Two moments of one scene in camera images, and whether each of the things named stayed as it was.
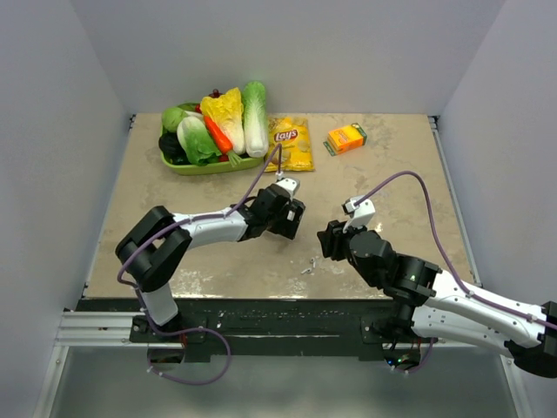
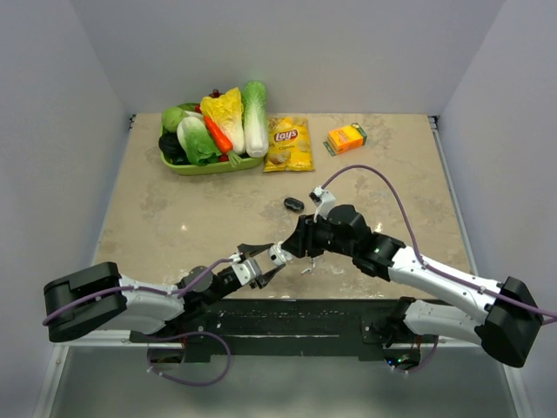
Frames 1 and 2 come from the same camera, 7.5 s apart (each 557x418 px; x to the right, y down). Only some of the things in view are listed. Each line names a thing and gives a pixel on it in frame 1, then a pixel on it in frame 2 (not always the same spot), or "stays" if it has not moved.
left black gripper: (286, 227) -> (253, 250)
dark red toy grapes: (216, 94) stays
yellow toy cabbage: (226, 110) stays
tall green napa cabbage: (255, 119) stays
